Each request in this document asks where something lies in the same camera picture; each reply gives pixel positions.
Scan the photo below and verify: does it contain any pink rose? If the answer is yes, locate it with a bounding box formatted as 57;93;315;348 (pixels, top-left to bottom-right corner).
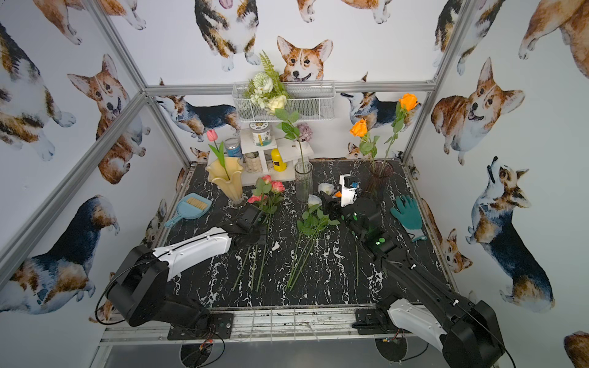
232;174;275;291
247;194;263;293
255;180;286;291

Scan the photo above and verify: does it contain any orange rose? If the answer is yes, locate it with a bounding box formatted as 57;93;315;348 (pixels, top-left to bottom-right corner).
333;190;360;287
384;94;420;159
350;119;380;163

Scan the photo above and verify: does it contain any cream rose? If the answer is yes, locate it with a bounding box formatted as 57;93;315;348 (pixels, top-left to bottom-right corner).
267;94;310;175

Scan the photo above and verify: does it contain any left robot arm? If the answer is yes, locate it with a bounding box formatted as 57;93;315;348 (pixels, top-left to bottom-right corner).
103;205;267;332

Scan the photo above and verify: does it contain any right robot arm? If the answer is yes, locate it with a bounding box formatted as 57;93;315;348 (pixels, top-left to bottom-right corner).
320;193;508;367

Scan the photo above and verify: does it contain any yellow fluted vase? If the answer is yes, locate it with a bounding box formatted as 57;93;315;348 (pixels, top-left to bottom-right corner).
206;157;243;204

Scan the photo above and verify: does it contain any white rose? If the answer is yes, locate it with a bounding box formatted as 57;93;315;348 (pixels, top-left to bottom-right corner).
318;182;335;196
286;195;321;291
286;204;340;291

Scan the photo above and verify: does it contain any teal rubber glove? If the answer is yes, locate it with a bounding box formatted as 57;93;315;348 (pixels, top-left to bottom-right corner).
391;195;427;242

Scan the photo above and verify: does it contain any purple glass vase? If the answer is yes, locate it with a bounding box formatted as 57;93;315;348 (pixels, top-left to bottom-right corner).
364;159;394;201

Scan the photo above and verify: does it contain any teal dustpan with brush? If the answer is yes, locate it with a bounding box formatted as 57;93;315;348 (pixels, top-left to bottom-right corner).
164;193;213;228

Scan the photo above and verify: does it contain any yellow bottle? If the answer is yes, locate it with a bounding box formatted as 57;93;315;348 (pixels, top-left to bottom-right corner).
271;149;287;172

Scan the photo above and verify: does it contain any white wooden shelf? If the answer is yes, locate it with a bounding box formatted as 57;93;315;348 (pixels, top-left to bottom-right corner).
239;128;301;186

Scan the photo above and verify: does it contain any clear glass cylinder vase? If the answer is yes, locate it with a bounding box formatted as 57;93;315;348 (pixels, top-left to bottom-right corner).
294;161;313;202

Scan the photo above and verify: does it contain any blue tin can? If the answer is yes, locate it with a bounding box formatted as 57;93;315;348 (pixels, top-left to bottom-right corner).
224;137;243;159

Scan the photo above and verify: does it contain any white lidded jar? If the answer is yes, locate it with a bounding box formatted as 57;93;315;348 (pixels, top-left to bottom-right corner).
249;122;273;147

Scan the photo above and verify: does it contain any small pink potted flower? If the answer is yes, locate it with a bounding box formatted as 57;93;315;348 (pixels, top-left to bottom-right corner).
296;123;313;142

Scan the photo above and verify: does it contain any white green artificial bouquet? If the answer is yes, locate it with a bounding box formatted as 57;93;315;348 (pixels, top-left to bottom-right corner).
243;51;290;112

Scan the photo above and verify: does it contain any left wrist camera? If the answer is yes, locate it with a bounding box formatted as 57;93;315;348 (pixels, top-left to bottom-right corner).
237;204;263;232

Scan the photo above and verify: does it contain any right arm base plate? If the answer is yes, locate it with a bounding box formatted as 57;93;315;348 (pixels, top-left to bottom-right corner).
351;308;398;335

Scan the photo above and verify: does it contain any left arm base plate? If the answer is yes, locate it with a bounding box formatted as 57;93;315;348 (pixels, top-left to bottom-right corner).
167;313;235;340

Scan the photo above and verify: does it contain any white wire basket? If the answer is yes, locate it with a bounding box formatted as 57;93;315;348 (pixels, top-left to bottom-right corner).
232;81;336;123

